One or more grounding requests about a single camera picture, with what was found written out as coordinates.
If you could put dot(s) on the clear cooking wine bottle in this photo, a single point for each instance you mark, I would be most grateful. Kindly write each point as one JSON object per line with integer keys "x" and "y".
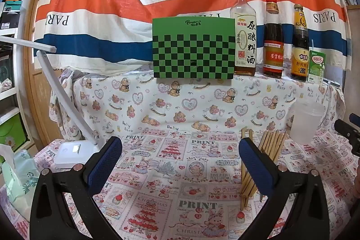
{"x": 243, "y": 40}

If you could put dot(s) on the green daisy storage bin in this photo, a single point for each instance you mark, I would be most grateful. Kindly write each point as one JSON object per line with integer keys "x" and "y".
{"x": 11, "y": 130}

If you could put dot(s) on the translucent plastic cup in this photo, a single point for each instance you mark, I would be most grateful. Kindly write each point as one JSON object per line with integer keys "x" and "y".
{"x": 305, "y": 124}

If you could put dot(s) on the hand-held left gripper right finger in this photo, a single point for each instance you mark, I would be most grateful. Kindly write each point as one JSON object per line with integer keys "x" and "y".
{"x": 254, "y": 164}

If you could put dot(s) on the bunch of wooden chopsticks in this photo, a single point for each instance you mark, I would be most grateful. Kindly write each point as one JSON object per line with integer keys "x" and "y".
{"x": 271, "y": 141}

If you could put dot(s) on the white desk lamp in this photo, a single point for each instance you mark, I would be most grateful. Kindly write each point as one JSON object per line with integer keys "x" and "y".
{"x": 67, "y": 155}

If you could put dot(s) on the dark sauce bottle yellow label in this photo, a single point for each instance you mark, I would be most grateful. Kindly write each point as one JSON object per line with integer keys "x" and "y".
{"x": 299, "y": 60}

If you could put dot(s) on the green checkered box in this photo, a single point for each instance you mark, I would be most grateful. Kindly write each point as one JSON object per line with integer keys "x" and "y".
{"x": 194, "y": 54}

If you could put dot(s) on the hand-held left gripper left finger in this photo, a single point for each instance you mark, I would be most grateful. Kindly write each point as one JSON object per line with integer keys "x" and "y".
{"x": 105, "y": 164}

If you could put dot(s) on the wooden door panel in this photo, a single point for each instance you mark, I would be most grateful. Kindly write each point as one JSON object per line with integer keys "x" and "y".
{"x": 45, "y": 105}

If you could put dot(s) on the green drink carton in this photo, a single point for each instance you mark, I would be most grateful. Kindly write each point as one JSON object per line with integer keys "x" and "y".
{"x": 316, "y": 68}

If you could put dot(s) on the white storage shelf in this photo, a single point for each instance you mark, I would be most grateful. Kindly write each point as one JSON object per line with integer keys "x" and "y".
{"x": 8, "y": 60}

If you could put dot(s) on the pink printed tablecloth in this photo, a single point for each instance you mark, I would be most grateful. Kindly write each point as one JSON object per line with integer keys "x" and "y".
{"x": 174, "y": 172}

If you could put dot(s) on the green tissue pack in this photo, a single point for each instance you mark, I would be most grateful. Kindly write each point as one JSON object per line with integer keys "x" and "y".
{"x": 19, "y": 178}

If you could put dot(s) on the red cap vinegar bottle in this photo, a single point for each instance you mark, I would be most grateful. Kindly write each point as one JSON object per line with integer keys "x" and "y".
{"x": 273, "y": 40}

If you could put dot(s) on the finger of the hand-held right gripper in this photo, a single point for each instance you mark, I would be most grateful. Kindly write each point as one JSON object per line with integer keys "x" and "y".
{"x": 355, "y": 118}
{"x": 347, "y": 136}

